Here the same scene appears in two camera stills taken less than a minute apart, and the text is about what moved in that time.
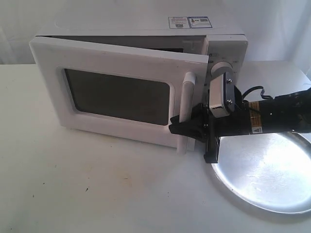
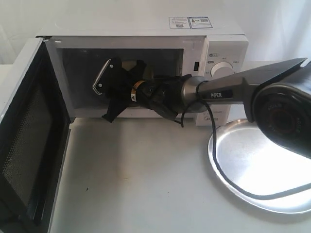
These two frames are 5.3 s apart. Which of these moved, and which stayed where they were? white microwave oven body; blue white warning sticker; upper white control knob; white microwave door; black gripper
Moved: black gripper; white microwave door
Stayed: upper white control knob; blue white warning sticker; white microwave oven body
